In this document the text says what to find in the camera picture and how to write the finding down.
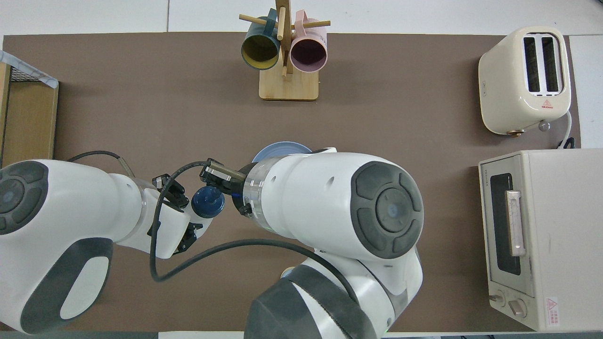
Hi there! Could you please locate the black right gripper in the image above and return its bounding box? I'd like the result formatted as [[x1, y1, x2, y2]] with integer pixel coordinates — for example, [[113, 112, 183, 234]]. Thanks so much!
[[153, 159, 253, 255]]

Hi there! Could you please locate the translucent seasoning bottle blue cap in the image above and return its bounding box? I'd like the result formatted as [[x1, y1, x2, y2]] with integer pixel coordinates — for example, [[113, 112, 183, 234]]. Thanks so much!
[[186, 186, 226, 226]]

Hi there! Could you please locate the blue round plate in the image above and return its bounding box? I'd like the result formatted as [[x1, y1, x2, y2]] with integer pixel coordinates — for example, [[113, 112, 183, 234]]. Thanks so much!
[[252, 141, 314, 163]]

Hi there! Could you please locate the wooden mug tree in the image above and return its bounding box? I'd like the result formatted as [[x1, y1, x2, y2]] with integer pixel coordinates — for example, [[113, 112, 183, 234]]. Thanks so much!
[[239, 0, 331, 101]]

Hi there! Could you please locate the teal mug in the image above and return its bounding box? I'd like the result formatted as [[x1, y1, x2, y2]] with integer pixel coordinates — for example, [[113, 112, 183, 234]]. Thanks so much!
[[241, 8, 282, 71]]

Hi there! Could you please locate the pink mug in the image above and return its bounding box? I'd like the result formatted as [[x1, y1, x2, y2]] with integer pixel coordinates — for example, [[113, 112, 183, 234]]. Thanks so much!
[[289, 10, 328, 73]]

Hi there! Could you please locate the white grid-patterned cloth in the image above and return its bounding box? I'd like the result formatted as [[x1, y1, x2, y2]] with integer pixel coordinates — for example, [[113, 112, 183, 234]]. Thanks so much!
[[0, 49, 59, 89]]

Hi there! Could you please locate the brown table mat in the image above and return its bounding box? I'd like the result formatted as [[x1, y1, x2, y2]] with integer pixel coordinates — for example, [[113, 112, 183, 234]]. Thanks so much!
[[0, 32, 581, 332]]

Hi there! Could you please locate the cream two-slot toaster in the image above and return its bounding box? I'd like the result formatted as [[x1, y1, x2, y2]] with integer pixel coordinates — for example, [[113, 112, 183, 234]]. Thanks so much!
[[478, 26, 572, 137]]

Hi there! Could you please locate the white toaster oven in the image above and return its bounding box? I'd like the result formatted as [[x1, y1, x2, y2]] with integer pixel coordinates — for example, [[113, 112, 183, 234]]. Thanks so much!
[[478, 149, 603, 332]]

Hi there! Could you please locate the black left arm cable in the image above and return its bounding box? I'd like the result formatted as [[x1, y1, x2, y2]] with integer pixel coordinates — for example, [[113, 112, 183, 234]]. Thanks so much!
[[66, 151, 135, 178]]

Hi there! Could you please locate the wooden shelf with wire basket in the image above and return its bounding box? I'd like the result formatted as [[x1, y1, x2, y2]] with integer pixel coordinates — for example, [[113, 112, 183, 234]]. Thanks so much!
[[0, 49, 59, 168]]

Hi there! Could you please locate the toaster power cord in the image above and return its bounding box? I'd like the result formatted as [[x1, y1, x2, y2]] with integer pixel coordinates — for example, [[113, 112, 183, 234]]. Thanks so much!
[[557, 111, 576, 149]]

